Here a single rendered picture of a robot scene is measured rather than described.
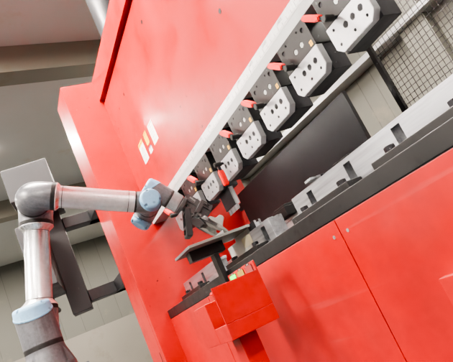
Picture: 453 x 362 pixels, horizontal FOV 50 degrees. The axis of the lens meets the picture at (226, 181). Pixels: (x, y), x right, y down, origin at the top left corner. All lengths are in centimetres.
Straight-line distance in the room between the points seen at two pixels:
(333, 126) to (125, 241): 127
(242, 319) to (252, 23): 87
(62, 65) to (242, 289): 347
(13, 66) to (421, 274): 388
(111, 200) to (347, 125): 100
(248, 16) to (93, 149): 157
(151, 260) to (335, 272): 154
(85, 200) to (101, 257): 962
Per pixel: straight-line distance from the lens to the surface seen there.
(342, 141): 212
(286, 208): 200
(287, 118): 149
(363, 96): 558
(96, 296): 318
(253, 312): 142
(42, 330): 160
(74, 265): 319
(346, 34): 125
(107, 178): 282
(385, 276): 120
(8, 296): 1088
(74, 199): 171
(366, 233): 119
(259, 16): 152
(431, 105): 114
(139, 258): 269
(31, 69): 451
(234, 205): 194
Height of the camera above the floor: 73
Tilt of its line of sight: 14 degrees up
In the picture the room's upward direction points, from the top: 25 degrees counter-clockwise
